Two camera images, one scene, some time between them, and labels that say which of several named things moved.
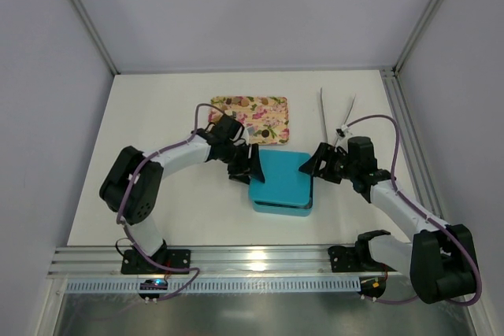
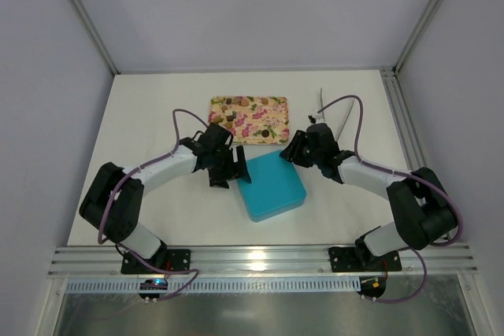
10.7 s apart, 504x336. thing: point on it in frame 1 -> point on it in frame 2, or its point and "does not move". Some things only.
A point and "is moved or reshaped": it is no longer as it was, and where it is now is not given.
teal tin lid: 283,182 is moved or reshaped
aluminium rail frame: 213,261 does not move
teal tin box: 284,209 -> 272,189
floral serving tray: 266,119 does not move
